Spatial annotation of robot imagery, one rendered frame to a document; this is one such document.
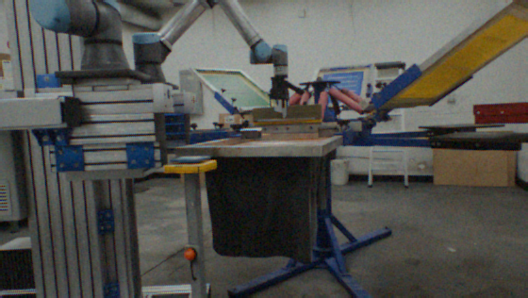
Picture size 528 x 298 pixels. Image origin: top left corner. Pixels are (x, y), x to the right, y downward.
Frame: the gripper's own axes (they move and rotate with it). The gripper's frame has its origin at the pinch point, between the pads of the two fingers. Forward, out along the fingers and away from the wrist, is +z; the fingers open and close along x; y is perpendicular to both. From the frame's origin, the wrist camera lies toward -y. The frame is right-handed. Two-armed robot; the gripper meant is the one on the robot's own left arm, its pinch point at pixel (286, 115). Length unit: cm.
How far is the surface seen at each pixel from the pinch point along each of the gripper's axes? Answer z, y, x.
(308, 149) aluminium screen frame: 11, -25, 58
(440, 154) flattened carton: 65, -107, -405
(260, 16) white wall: -157, 158, -414
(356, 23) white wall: -130, 7, -414
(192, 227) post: 36, 12, 78
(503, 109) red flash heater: 1, -96, -5
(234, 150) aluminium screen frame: 12, 4, 58
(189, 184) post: 21, 12, 78
